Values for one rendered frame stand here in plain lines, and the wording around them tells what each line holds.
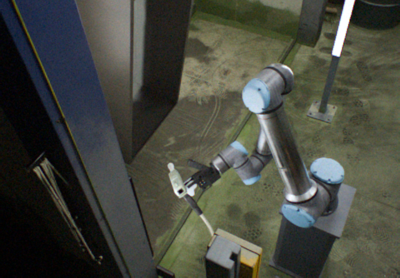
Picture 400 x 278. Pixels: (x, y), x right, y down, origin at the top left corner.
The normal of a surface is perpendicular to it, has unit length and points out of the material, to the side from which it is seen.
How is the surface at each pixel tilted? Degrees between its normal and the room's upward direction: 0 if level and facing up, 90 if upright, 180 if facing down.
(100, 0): 90
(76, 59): 90
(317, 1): 90
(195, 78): 0
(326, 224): 0
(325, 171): 5
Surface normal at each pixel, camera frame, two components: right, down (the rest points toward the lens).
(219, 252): -0.04, -0.67
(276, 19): -0.47, 0.67
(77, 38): 0.88, 0.33
